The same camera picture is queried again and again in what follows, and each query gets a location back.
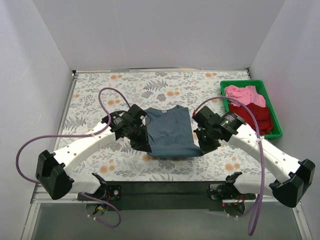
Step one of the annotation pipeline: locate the blue grey t shirt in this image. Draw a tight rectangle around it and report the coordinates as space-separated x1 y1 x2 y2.
145 105 202 158

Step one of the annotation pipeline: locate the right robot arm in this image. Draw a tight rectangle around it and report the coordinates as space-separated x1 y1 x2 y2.
192 106 316 208

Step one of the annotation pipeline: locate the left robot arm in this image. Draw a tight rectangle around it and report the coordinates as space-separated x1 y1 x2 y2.
35 104 151 200

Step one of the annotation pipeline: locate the floral table mat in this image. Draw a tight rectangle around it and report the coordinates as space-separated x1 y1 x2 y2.
58 71 261 181

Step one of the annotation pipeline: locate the pink t shirt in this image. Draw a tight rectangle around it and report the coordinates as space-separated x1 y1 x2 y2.
224 85 266 108

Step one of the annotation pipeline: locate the red t shirt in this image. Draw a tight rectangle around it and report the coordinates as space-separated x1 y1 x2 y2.
228 103 274 135

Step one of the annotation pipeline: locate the green plastic bin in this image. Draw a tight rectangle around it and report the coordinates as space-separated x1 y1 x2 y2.
220 80 283 140

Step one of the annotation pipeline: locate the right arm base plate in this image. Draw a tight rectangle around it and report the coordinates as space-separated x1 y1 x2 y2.
207 183 256 201

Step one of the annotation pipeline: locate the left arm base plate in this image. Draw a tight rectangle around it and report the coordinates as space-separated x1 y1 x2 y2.
85 184 122 201

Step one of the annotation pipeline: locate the aluminium frame rail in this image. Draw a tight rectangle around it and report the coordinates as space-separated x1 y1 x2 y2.
30 181 311 239

